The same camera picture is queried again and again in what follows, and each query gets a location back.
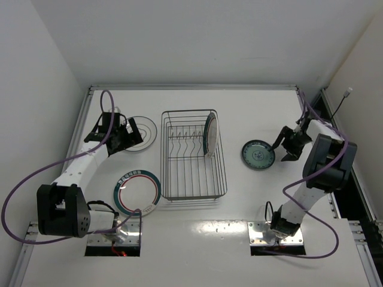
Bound small blue patterned plate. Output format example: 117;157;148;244
241;139;275;170

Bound green red rim plate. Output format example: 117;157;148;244
203;112;219;158
113;170;162;216

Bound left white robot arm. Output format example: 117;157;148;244
37;112;143;238

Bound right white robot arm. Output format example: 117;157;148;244
270;120;357;239

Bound white plate thin green rings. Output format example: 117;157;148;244
122;115;158;154

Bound grey wire dish rack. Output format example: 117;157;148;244
160;109;227;201

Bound black wall cable white plug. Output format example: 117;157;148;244
330;87;352;120

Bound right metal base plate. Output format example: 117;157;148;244
248;221;304;247

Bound metal base plate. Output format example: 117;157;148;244
87;221;141;247
248;221;304;247

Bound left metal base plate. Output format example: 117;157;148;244
87;221;141;247

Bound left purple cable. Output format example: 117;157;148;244
1;89;143;245

